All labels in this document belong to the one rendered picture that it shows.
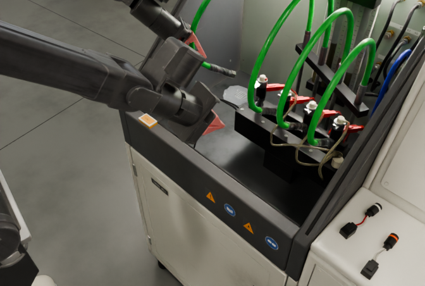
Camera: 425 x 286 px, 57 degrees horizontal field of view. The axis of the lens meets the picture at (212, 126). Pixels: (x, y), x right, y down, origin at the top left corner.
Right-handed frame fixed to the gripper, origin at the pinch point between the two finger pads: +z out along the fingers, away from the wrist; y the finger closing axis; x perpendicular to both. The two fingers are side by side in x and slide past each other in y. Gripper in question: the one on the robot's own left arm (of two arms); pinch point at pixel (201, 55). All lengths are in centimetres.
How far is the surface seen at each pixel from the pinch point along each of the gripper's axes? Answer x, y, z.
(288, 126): -2.8, -16.9, 21.7
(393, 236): -3, -40, 44
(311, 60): -17.3, 7.8, 28.9
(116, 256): 109, 43, 51
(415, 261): -3, -45, 48
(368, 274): 4, -47, 39
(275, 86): -5.7, 2.8, 23.3
